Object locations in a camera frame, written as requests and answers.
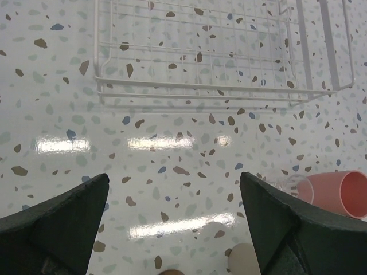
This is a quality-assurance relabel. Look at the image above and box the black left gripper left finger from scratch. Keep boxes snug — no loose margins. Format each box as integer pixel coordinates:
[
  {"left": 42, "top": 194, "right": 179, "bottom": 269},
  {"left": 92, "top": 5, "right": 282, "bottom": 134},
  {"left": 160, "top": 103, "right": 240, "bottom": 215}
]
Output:
[{"left": 1, "top": 174, "right": 110, "bottom": 274}]

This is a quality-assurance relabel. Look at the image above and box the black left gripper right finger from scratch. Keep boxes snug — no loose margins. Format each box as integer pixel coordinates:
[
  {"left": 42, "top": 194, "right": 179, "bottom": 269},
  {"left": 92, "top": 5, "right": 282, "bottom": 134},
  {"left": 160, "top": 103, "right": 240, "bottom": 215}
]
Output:
[{"left": 240, "top": 172, "right": 366, "bottom": 274}]

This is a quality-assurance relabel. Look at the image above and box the clear glass cup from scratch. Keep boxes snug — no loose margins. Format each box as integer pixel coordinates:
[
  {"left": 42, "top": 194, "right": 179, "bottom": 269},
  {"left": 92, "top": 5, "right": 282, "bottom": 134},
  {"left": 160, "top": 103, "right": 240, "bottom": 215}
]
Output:
[{"left": 268, "top": 174, "right": 314, "bottom": 205}]

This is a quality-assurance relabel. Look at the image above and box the beige plastic cup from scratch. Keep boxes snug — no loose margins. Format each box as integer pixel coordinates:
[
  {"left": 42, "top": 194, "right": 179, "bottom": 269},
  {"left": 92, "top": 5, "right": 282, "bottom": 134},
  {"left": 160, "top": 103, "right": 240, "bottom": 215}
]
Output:
[{"left": 228, "top": 243, "right": 261, "bottom": 275}]

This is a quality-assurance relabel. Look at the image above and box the red plastic cup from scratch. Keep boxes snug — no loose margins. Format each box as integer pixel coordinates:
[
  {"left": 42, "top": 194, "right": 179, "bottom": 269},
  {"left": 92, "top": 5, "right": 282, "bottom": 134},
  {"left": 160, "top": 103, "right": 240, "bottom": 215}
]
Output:
[{"left": 296, "top": 171, "right": 366, "bottom": 219}]

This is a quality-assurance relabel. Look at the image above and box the steel cup brown band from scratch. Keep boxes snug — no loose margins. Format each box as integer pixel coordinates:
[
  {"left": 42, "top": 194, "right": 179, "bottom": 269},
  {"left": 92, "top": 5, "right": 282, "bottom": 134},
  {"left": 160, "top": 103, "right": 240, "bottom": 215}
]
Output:
[{"left": 159, "top": 269, "right": 184, "bottom": 275}]

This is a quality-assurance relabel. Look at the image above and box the white wire dish rack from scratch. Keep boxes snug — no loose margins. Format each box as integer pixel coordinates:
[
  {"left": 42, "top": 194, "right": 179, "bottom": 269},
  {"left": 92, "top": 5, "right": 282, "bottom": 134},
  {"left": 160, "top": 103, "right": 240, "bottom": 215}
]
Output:
[{"left": 93, "top": 1, "right": 356, "bottom": 105}]

